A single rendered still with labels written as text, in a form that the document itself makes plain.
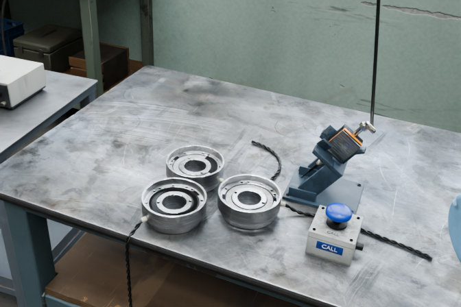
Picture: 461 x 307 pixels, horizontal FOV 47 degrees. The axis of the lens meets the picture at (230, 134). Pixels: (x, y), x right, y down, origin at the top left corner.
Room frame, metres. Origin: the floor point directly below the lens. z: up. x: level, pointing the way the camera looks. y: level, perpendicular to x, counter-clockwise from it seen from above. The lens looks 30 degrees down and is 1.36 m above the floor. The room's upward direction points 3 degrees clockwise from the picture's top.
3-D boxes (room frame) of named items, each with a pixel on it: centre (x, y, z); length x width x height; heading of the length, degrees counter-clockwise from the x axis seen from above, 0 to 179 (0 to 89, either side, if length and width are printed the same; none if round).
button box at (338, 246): (0.63, -0.17, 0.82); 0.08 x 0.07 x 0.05; 69
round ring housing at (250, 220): (0.70, -0.04, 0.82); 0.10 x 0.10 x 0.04
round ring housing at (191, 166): (0.79, 0.06, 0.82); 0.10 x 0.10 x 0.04
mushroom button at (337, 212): (0.63, -0.17, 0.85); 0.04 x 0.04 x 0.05
